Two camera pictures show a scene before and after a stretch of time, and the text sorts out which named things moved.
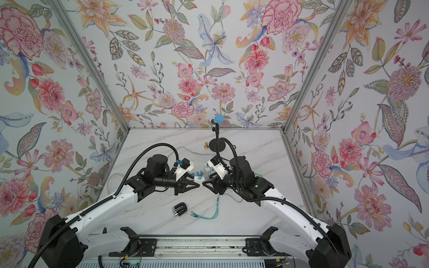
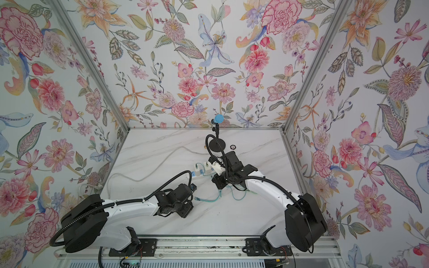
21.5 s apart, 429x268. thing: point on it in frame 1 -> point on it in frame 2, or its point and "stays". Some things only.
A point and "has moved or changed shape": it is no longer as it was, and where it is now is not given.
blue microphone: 218,118 stays
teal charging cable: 194,215 has moved or changed shape
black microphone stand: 212,143 stays
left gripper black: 181,183 -> 189,209
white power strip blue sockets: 198,176 stays
